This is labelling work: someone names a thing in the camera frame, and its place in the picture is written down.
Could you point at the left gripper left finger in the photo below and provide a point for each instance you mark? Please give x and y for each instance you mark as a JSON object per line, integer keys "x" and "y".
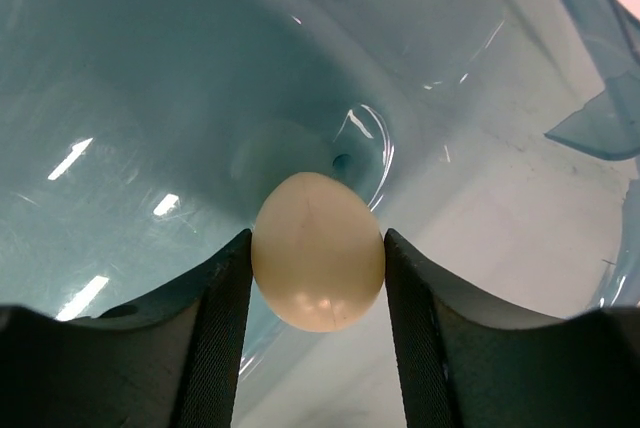
{"x": 170, "y": 358}

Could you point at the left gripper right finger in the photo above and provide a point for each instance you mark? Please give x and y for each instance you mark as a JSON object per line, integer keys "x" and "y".
{"x": 467, "y": 358}

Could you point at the white egg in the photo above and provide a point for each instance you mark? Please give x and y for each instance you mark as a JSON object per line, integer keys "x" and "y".
{"x": 317, "y": 254}

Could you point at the blue plastic tray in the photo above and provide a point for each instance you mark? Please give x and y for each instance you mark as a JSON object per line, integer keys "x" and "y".
{"x": 499, "y": 137}

